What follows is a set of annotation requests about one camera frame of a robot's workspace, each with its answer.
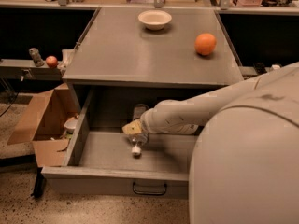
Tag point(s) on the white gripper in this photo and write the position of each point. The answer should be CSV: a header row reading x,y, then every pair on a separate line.
x,y
151,121

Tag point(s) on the clear blue plastic bottle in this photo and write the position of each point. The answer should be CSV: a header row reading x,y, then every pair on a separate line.
x,y
138,140

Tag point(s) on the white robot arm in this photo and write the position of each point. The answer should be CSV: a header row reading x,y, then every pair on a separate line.
x,y
245,163

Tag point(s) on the grey open drawer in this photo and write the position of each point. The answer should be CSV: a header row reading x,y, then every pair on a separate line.
x,y
99,159

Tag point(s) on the grey cabinet counter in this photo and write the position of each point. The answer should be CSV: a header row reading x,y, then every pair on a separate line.
x,y
118,50

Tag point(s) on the white item in box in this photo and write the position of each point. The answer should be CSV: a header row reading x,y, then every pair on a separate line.
x,y
70,124

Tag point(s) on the brown cardboard box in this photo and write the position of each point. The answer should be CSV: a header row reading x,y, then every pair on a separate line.
x,y
42,125

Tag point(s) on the red apple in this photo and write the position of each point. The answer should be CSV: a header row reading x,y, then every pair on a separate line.
x,y
51,62

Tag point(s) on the orange fruit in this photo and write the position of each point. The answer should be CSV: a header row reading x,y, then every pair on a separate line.
x,y
205,43

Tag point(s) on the white bowl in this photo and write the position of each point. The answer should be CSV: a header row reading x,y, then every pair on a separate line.
x,y
154,20

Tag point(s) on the small grey figurine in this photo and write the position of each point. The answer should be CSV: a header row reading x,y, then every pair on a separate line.
x,y
36,57

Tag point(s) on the grey side shelf right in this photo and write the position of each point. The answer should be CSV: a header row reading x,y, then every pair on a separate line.
x,y
248,71

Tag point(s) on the grey side shelf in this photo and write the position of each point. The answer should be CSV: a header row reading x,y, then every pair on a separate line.
x,y
26,69
248,71

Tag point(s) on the grey side shelf left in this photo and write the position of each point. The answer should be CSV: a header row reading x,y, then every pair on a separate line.
x,y
26,69

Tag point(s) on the black remote on shelf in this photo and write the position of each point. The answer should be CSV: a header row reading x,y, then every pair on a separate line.
x,y
259,68

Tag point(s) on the white power adapter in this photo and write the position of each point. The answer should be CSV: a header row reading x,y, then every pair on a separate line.
x,y
275,67

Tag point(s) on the black drawer handle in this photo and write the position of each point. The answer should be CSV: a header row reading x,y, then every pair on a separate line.
x,y
159,190

